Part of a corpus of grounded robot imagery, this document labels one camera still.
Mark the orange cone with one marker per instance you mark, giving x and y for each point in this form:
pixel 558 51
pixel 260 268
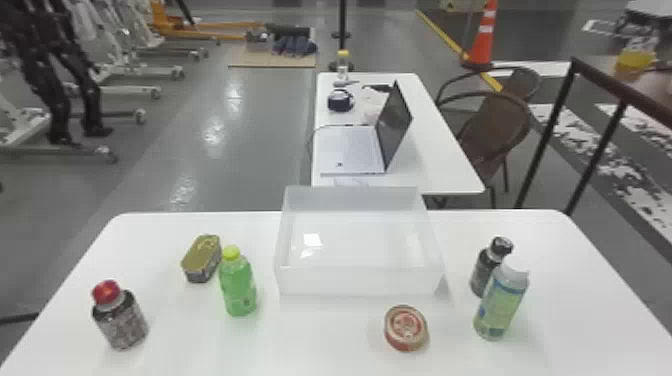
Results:
pixel 483 36

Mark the clear bottle with yellow cap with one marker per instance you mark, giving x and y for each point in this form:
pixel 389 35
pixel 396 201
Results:
pixel 342 67

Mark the dark side table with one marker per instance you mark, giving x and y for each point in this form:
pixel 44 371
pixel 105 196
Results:
pixel 619 100

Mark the yellow container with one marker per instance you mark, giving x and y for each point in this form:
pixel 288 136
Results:
pixel 633 60

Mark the silver laptop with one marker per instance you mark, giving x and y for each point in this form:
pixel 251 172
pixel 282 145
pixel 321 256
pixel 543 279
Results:
pixel 367 142

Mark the white side table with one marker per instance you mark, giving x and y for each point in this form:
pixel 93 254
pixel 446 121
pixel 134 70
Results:
pixel 436 147

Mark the dark grey bottle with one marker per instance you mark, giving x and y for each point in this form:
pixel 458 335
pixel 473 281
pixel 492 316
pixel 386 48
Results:
pixel 486 265

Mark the pale green bottle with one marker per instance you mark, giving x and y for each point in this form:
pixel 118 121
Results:
pixel 498 304

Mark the orange pallet truck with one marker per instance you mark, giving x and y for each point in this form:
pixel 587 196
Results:
pixel 189 26

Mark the black post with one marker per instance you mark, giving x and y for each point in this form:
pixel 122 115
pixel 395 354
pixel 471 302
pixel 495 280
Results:
pixel 342 31

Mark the clear box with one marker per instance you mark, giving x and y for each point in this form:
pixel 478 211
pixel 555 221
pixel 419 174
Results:
pixel 357 246

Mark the grey bottle with red cap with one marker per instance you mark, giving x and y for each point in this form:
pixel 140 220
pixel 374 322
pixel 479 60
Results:
pixel 120 316

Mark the yellow can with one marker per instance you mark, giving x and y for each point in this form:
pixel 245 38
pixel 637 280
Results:
pixel 201 257

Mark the red can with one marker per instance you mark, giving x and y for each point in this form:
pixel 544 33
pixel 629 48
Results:
pixel 405 327

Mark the brown chair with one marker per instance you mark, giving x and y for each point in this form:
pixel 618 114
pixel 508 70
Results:
pixel 520 81
pixel 493 136

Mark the black round device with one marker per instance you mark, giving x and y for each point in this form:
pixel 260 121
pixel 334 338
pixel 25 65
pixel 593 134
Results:
pixel 340 100

